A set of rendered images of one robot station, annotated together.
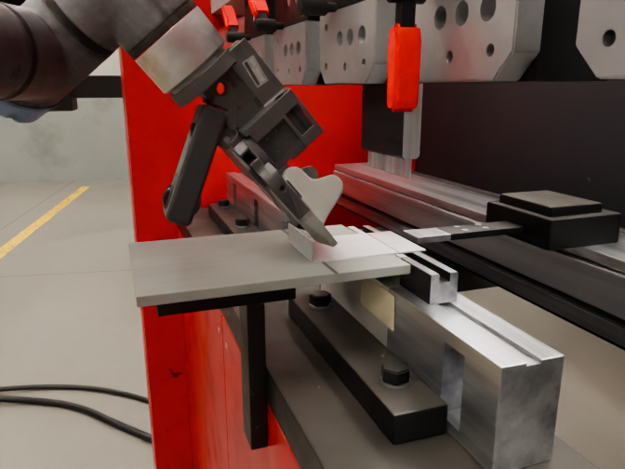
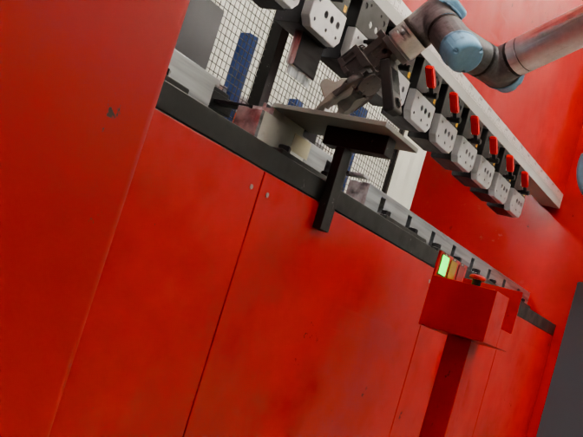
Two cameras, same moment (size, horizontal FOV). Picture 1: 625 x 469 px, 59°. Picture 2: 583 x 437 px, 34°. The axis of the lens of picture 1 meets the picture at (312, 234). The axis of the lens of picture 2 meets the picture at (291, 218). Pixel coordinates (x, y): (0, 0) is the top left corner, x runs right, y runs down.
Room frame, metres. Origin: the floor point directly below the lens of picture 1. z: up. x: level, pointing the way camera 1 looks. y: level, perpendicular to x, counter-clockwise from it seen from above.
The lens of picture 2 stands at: (1.87, 1.52, 0.58)
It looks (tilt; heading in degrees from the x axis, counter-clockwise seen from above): 6 degrees up; 230
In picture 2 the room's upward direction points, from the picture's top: 17 degrees clockwise
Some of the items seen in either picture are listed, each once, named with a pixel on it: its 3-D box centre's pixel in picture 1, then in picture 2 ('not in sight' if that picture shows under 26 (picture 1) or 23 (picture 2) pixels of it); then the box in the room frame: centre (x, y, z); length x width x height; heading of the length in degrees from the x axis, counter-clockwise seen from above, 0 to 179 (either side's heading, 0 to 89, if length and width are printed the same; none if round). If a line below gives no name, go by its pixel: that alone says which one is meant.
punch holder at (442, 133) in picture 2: not in sight; (436, 118); (-0.11, -0.34, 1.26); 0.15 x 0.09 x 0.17; 20
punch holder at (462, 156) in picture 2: not in sight; (457, 140); (-0.30, -0.41, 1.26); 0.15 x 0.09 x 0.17; 20
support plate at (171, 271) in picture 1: (260, 257); (345, 127); (0.57, 0.06, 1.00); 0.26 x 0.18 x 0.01; 110
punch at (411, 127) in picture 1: (389, 128); (303, 60); (0.62, -0.08, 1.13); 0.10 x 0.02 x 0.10; 20
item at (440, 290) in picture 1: (394, 259); (289, 125); (0.59, -0.09, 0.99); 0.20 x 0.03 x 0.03; 20
